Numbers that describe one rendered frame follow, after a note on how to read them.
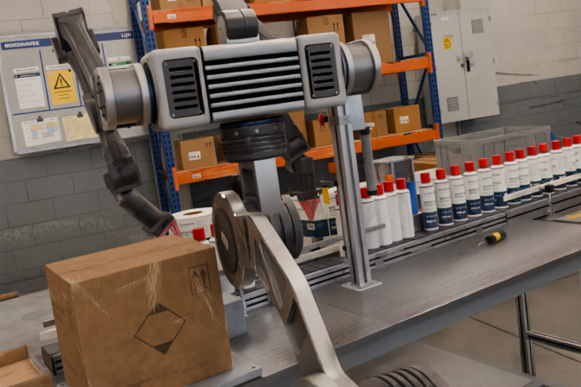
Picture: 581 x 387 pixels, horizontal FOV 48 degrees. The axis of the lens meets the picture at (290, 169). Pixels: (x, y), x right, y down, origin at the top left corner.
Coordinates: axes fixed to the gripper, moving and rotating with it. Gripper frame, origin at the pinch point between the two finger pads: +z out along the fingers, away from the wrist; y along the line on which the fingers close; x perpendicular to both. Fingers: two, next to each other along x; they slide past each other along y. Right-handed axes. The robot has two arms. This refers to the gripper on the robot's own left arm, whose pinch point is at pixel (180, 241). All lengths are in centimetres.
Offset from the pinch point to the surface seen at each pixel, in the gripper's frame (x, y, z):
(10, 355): 47, 14, -13
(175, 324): 20.5, -40.0, -5.2
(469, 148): -166, 103, 149
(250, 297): 0.2, -3.1, 25.8
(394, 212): -53, 1, 55
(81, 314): 29, -40, -22
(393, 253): -41, -1, 62
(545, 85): -494, 354, 398
